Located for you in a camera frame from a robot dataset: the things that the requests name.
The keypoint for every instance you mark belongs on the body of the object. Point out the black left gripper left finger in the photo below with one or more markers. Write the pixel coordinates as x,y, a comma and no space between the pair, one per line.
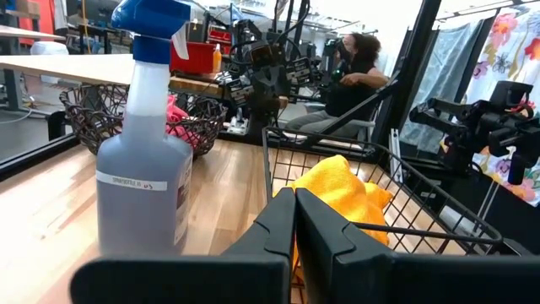
202,280

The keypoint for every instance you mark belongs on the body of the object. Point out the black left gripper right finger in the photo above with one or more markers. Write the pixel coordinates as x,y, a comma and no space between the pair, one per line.
379,280

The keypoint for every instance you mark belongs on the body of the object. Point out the pink microfiber towel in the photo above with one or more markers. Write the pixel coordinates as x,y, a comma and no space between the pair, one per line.
175,116

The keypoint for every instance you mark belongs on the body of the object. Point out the yellow microfiber towel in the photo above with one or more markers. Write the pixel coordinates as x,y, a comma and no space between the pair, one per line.
337,186

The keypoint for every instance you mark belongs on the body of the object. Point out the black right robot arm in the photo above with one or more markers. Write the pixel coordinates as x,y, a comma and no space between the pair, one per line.
304,72

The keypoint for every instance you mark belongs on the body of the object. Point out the orange bottle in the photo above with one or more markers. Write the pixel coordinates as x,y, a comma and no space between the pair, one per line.
217,59

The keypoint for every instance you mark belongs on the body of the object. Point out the red plastic bin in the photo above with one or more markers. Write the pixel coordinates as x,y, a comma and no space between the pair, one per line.
192,59

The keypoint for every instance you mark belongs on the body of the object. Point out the person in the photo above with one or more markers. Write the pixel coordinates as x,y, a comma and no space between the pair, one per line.
350,97

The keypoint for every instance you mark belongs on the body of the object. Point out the blue-capped spray bottle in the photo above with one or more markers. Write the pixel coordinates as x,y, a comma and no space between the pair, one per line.
141,186

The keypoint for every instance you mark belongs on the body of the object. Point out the pale blue curtain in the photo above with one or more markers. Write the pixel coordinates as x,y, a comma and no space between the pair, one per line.
443,80

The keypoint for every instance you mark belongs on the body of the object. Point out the black articulated device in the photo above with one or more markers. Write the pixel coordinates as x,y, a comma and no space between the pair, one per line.
489,126

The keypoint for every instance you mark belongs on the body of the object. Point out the light wood background table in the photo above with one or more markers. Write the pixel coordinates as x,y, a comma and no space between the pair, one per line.
63,67

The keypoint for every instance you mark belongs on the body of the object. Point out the floral print curtain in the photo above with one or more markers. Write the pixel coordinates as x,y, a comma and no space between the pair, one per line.
510,50

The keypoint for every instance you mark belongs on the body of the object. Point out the black frame post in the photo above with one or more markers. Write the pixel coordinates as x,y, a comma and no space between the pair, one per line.
405,72

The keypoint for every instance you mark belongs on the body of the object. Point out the black aluminium table frame rail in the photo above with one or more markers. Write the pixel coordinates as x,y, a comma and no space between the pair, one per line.
29,158

